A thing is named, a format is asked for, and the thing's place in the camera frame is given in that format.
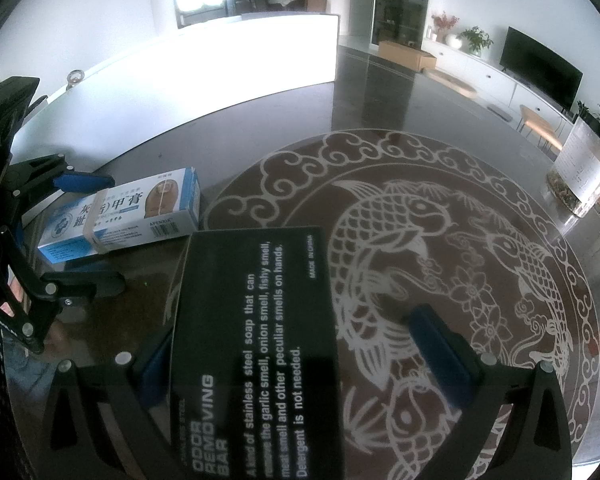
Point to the small green potted plant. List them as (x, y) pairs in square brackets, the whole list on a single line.
[(584, 110)]

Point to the dark patterned glass desktop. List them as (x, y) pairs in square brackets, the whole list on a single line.
[(380, 110)]

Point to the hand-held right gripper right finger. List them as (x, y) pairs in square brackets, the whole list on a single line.
[(440, 350)]

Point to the beige oval floor tray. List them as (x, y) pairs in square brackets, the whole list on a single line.
[(452, 84)]

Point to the red flower plant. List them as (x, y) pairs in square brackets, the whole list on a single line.
[(444, 21)]

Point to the white round vase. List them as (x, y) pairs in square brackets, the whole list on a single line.
[(453, 41)]

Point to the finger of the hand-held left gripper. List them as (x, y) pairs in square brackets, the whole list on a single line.
[(90, 282), (85, 183)]

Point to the white television cabinet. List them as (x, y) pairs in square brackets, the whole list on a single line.
[(495, 85)]

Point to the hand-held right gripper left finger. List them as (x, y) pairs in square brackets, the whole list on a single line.
[(155, 375)]

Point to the clear jar with black lid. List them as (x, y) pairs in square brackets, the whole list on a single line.
[(580, 165)]

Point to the dark flat floor scale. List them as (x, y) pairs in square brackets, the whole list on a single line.
[(499, 112)]

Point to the black printed carton box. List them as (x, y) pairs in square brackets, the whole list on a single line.
[(260, 335)]

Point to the beige rubber band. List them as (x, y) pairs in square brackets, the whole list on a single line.
[(96, 222)]

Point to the black flat television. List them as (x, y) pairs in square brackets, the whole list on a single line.
[(540, 67)]

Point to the green leafy potted plant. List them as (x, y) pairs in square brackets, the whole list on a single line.
[(475, 39)]

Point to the blue and white medicine box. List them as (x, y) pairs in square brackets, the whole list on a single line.
[(140, 210)]

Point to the dark glass display cabinet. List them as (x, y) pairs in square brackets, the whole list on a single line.
[(400, 0)]

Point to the cardboard box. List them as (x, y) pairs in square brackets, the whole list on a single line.
[(405, 52)]

